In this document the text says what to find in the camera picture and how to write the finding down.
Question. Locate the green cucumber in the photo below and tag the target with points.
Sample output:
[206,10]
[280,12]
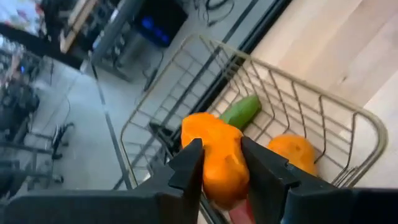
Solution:
[242,110]

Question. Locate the orange carrot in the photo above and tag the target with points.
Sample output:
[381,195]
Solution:
[217,149]

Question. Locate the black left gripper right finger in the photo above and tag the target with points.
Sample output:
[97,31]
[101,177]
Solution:
[267,180]

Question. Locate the black wheeled chair base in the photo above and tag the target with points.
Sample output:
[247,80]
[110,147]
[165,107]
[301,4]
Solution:
[59,137]

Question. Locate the red chili pepper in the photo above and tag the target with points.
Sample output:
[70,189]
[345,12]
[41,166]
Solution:
[241,214]

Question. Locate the lumpy orange produce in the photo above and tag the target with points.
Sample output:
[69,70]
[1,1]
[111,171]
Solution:
[292,152]

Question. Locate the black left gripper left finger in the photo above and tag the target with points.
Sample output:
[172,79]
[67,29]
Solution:
[186,174]

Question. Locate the grey metal rack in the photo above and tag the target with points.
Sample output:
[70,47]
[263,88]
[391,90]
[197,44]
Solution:
[121,21]

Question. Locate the black box blue light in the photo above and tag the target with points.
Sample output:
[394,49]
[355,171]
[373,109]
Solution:
[158,21]

